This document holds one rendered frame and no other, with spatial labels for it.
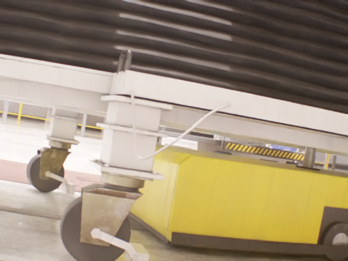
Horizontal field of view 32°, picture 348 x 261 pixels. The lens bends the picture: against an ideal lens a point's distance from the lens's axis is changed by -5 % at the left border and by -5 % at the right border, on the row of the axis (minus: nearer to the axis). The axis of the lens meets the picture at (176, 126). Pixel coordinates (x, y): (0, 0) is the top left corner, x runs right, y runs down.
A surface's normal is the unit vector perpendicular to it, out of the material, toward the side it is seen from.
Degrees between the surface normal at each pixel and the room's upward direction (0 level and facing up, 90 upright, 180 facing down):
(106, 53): 141
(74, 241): 88
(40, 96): 90
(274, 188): 90
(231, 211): 90
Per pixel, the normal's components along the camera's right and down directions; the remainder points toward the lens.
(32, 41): 0.02, 0.85
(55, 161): 0.44, 0.06
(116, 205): 0.20, 0.02
